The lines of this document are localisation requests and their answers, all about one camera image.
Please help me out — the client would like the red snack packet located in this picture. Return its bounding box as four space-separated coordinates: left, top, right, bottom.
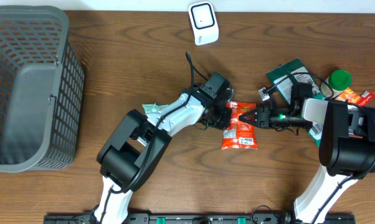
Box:
221 101 257 150

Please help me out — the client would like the white green packet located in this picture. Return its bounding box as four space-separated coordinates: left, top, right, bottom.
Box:
265 57 327 147

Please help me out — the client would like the teal packet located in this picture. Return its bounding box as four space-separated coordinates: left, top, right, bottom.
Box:
142 103 168 114

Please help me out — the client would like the green lid spice jar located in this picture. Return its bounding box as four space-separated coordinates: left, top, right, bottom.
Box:
320 70 353 98

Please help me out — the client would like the small orange box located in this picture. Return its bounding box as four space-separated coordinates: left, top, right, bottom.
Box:
335 88 360 103

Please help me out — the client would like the small red sachet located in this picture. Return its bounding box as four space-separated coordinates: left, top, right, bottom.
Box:
356 90 375 106

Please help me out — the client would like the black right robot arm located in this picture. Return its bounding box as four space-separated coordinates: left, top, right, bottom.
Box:
239 83 375 223

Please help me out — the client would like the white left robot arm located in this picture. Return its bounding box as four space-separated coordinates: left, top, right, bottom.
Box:
92 73 234 223

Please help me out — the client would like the white barcode scanner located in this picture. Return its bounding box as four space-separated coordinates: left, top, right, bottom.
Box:
188 1 219 46

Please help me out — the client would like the grey plastic mesh basket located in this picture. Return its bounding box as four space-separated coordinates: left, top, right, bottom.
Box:
0 6 85 173

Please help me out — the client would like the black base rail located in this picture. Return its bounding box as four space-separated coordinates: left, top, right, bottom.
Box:
44 212 356 224

